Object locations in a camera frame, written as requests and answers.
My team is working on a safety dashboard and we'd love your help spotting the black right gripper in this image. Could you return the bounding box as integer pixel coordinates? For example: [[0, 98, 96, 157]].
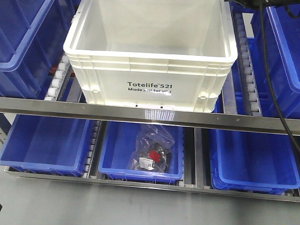
[[232, 0, 300, 7]]

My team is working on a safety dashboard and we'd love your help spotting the white plastic tote crate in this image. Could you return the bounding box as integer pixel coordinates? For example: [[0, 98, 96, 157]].
[[63, 0, 238, 113]]

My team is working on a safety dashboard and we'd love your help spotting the blue bin upper right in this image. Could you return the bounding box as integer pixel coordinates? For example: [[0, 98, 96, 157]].
[[231, 6, 300, 119]]

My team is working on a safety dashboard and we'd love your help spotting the blue bin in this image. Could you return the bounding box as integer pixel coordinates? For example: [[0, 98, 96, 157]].
[[0, 0, 75, 99], [231, 6, 300, 119], [209, 129, 300, 195], [0, 115, 95, 177], [98, 122, 184, 184]]

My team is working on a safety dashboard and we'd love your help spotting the white roller track right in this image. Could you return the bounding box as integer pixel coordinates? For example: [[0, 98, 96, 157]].
[[233, 13, 262, 117]]

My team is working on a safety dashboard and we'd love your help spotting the white roller track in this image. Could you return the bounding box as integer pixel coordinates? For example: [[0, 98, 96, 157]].
[[233, 13, 262, 117], [44, 54, 70, 101]]

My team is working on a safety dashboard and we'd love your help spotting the blue bin lower right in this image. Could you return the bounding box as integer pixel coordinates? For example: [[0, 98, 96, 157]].
[[209, 129, 300, 195]]

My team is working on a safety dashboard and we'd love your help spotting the clear bag of parts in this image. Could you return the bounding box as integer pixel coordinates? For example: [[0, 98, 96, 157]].
[[128, 124, 176, 173]]

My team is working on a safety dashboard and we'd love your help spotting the blue bin lower middle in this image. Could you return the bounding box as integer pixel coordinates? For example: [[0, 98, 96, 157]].
[[98, 122, 184, 184]]

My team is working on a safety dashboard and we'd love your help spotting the white roller track left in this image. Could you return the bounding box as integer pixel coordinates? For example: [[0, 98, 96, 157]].
[[44, 54, 70, 101]]

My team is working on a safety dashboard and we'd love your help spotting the blue bin upper left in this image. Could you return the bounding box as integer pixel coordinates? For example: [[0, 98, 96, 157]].
[[0, 0, 75, 99]]

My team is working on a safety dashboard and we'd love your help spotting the blue bin lower left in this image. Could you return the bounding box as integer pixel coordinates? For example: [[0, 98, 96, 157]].
[[0, 115, 95, 177]]

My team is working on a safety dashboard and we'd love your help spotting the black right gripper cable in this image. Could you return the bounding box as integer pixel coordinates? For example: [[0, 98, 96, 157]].
[[257, 0, 300, 150]]

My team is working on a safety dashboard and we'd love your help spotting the steel shelf front rail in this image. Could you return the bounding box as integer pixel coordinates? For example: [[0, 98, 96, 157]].
[[0, 97, 286, 135]]

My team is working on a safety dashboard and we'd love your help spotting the steel shelf rail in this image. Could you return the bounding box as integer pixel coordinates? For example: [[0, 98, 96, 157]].
[[4, 166, 300, 203], [0, 97, 286, 135]]

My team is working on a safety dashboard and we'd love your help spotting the steel lower shelf rail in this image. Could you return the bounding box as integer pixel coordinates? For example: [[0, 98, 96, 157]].
[[4, 166, 300, 203]]

